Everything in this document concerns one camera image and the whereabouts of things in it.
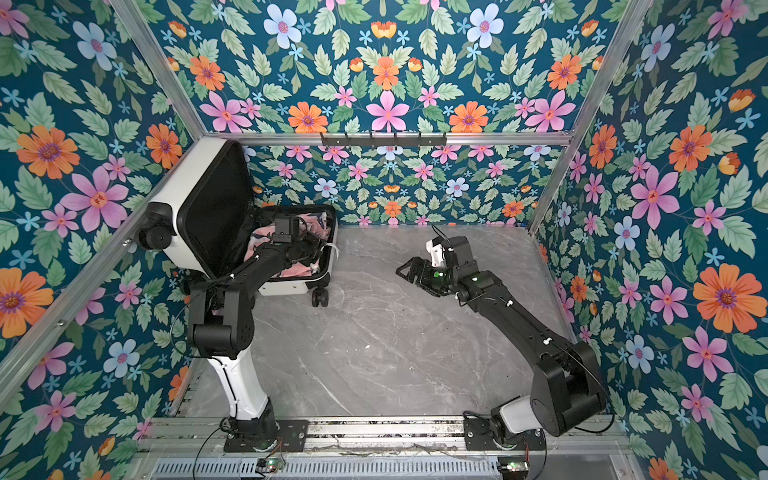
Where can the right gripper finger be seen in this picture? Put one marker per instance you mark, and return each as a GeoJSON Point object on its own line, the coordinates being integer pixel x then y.
{"type": "Point", "coordinates": [414, 287]}
{"type": "Point", "coordinates": [410, 269]}

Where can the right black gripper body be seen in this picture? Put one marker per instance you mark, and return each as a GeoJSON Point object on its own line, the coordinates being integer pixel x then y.
{"type": "Point", "coordinates": [439, 279]}

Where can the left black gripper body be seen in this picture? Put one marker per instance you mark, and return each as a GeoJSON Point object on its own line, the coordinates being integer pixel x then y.
{"type": "Point", "coordinates": [305, 247]}

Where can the pink navy patterned garment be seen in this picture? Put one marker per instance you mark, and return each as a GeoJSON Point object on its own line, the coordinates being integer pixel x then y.
{"type": "Point", "coordinates": [316, 223]}

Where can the white hard-shell suitcase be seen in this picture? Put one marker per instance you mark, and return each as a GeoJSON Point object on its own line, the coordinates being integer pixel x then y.
{"type": "Point", "coordinates": [203, 216]}

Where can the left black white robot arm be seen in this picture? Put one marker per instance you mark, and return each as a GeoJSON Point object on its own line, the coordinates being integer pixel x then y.
{"type": "Point", "coordinates": [221, 329]}

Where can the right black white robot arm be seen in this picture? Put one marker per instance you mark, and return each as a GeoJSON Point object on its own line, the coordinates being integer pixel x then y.
{"type": "Point", "coordinates": [566, 389]}

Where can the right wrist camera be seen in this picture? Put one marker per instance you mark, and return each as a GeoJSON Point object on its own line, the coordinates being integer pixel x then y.
{"type": "Point", "coordinates": [449, 252]}

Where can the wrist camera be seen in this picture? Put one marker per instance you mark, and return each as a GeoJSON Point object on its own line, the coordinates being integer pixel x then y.
{"type": "Point", "coordinates": [286, 229]}
{"type": "Point", "coordinates": [449, 252]}

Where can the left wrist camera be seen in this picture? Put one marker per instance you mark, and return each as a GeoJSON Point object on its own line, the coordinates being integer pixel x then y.
{"type": "Point", "coordinates": [286, 229]}

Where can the black hook rail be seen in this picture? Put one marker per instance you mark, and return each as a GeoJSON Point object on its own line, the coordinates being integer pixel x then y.
{"type": "Point", "coordinates": [375, 140]}

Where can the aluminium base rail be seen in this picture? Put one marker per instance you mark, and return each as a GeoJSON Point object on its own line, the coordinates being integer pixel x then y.
{"type": "Point", "coordinates": [362, 436]}

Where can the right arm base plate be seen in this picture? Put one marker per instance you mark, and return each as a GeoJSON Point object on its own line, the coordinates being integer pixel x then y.
{"type": "Point", "coordinates": [489, 433]}

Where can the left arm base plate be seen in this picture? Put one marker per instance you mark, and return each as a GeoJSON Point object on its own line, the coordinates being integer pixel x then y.
{"type": "Point", "coordinates": [256, 436]}

